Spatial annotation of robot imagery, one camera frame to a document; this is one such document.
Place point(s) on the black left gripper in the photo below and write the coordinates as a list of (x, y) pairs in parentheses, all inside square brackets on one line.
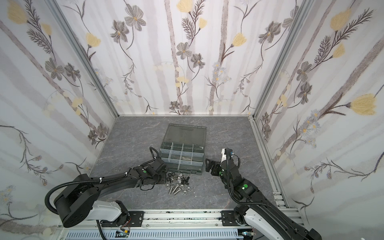
[(159, 167)]

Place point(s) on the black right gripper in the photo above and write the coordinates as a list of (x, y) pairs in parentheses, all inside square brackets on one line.
[(214, 167)]

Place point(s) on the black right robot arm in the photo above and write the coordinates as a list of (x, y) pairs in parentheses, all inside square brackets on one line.
[(253, 208)]

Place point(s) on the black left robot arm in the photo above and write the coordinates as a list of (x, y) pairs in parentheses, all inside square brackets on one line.
[(79, 200)]

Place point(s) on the grey plastic organizer box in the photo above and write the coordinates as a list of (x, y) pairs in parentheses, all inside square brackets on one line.
[(183, 148)]

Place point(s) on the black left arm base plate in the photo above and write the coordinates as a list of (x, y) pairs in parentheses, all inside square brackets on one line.
[(132, 219)]

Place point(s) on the aluminium front rail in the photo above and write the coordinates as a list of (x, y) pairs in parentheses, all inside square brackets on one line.
[(153, 218)]

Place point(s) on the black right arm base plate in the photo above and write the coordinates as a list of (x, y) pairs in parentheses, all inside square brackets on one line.
[(229, 218)]

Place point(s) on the white slotted cable duct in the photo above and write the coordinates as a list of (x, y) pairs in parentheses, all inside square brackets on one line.
[(189, 234)]

